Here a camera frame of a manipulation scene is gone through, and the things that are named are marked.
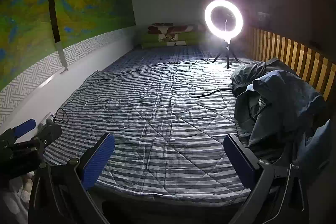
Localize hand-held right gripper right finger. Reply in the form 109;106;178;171
223;133;310;224

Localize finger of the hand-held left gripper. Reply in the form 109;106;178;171
0;118;37;146
33;118;63;153

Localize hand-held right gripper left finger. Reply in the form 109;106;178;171
28;132;116;224

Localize dark grey pants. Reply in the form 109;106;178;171
234;70;327;159

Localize white cloth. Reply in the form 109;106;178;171
0;172;34;224

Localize blue striped quilted blanket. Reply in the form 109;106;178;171
43;46;263;207

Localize wooden slatted headboard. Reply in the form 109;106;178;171
249;26;336;102

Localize black white hanging strip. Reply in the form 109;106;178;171
48;0;69;74

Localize green floral pillow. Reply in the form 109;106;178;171
140;22;208;49

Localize long black cable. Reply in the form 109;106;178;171
54;61;210;125

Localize white ring light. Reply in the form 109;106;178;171
204;0;244;40

